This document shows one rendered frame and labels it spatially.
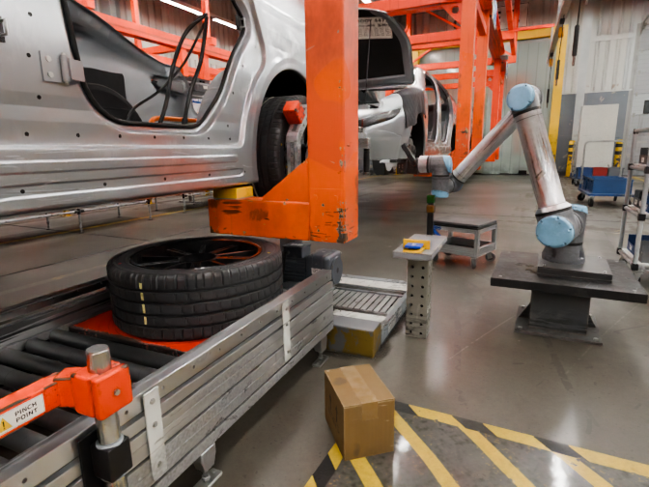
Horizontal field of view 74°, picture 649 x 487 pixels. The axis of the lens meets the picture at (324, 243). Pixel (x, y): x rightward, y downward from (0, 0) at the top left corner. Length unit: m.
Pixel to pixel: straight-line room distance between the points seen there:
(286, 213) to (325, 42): 0.68
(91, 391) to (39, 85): 0.84
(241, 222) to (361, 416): 1.02
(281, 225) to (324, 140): 0.41
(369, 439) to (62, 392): 0.84
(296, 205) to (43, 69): 0.95
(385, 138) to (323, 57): 3.15
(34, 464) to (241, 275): 0.82
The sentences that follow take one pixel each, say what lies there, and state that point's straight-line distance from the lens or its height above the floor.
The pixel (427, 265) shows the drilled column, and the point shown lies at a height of 0.37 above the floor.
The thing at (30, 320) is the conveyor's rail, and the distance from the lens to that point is 1.83.
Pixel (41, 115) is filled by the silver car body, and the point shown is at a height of 0.99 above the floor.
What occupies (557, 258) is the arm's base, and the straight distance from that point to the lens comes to 2.33.
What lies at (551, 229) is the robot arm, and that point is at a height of 0.54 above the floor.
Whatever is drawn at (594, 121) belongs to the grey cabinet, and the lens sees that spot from 13.59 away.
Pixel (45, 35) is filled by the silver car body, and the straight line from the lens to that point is 1.46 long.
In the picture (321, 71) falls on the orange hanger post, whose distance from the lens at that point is 1.75.
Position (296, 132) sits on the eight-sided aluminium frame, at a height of 0.97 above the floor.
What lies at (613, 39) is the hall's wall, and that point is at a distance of 15.46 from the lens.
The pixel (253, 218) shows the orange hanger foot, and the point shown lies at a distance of 1.92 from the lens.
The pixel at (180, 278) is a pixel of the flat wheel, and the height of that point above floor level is 0.49.
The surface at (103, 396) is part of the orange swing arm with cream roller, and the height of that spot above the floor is 0.48.
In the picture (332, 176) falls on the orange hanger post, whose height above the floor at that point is 0.79.
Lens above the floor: 0.89
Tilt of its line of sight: 12 degrees down
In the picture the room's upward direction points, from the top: 1 degrees counter-clockwise
